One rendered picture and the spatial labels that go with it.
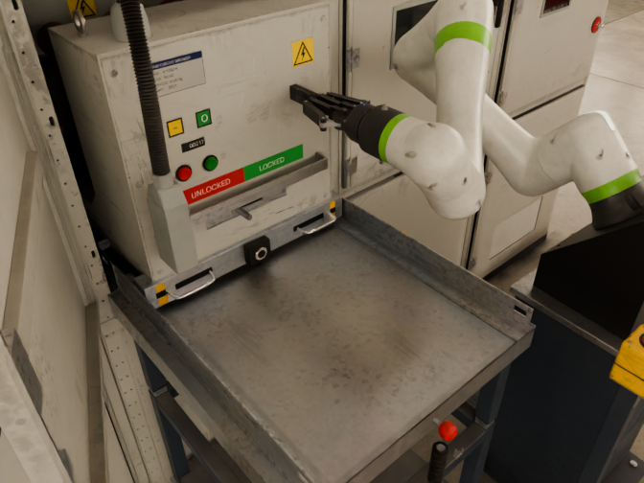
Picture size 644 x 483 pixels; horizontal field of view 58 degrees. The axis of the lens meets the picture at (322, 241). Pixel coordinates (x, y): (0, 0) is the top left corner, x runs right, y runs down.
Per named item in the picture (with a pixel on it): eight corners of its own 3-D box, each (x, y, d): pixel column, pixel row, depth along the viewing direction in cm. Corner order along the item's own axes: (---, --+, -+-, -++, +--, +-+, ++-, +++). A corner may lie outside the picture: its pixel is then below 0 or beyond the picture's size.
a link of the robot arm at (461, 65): (426, 45, 118) (481, 32, 112) (445, 80, 127) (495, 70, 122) (414, 205, 104) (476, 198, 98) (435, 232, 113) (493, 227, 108)
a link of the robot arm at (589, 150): (594, 196, 143) (558, 127, 143) (655, 172, 129) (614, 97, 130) (566, 214, 136) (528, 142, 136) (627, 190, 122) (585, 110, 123)
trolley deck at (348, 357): (530, 346, 121) (536, 325, 118) (300, 541, 89) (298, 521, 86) (321, 213, 163) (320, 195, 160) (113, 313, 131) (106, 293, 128)
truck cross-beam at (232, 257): (341, 216, 148) (342, 195, 145) (149, 311, 121) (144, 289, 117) (329, 208, 152) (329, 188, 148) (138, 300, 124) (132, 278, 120)
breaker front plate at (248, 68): (333, 204, 144) (332, 4, 116) (157, 288, 119) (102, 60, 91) (330, 202, 145) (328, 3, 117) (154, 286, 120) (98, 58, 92)
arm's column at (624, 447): (547, 397, 208) (602, 231, 165) (628, 454, 189) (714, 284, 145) (473, 461, 188) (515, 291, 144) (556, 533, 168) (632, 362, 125)
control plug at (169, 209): (200, 265, 111) (186, 186, 100) (177, 276, 108) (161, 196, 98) (180, 247, 115) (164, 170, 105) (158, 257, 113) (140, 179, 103)
